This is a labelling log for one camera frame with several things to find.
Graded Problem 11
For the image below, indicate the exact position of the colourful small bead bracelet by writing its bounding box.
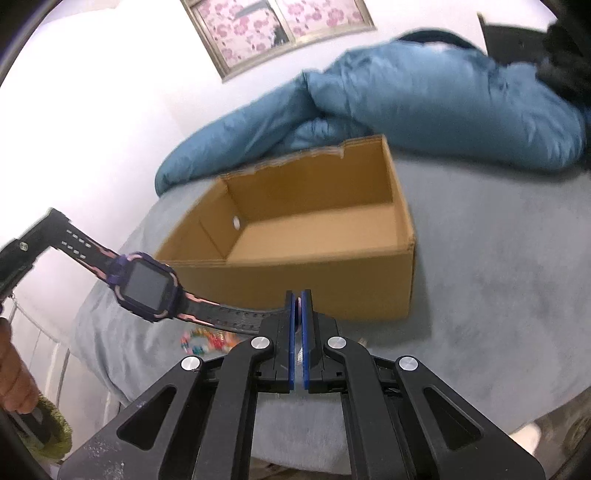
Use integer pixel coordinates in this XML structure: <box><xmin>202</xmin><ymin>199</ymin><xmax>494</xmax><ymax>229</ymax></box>
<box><xmin>179</xmin><ymin>327</ymin><xmax>240</xmax><ymax>357</ymax></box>

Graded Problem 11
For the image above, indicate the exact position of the purple black kids smartwatch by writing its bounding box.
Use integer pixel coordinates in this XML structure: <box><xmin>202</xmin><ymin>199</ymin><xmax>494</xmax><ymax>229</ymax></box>
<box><xmin>56</xmin><ymin>222</ymin><xmax>294</xmax><ymax>335</ymax></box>

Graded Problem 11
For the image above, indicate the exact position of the person's left hand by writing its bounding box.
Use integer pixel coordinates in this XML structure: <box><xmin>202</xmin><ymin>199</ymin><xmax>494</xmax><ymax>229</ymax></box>
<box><xmin>0</xmin><ymin>318</ymin><xmax>40</xmax><ymax>414</ymax></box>

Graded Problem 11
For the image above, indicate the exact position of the brown cardboard box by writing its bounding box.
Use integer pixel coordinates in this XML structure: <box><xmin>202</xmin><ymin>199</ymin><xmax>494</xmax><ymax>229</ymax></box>
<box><xmin>156</xmin><ymin>136</ymin><xmax>416</xmax><ymax>321</ymax></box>

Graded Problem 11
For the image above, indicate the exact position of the green fluffy rug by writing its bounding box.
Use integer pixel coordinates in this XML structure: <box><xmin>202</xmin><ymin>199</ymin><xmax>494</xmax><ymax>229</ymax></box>
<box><xmin>19</xmin><ymin>394</ymin><xmax>72</xmax><ymax>463</ymax></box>

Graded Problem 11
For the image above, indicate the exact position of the floral covered window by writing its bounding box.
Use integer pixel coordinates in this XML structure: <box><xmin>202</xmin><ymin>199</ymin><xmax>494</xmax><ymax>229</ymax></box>
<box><xmin>182</xmin><ymin>0</ymin><xmax>375</xmax><ymax>80</ymax></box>

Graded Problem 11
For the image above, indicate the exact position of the blue duvet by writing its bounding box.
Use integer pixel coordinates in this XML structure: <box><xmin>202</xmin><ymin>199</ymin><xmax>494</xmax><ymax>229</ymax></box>
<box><xmin>154</xmin><ymin>40</ymin><xmax>590</xmax><ymax>194</ymax></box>

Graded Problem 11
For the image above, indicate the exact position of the black headboard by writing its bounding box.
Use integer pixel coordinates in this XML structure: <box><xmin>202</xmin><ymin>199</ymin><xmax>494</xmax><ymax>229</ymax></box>
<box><xmin>478</xmin><ymin>14</ymin><xmax>548</xmax><ymax>65</ymax></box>

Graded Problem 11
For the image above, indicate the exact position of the black clothes pile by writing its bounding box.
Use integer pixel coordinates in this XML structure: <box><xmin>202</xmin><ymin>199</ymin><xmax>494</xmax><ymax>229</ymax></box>
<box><xmin>536</xmin><ymin>20</ymin><xmax>590</xmax><ymax>107</ymax></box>

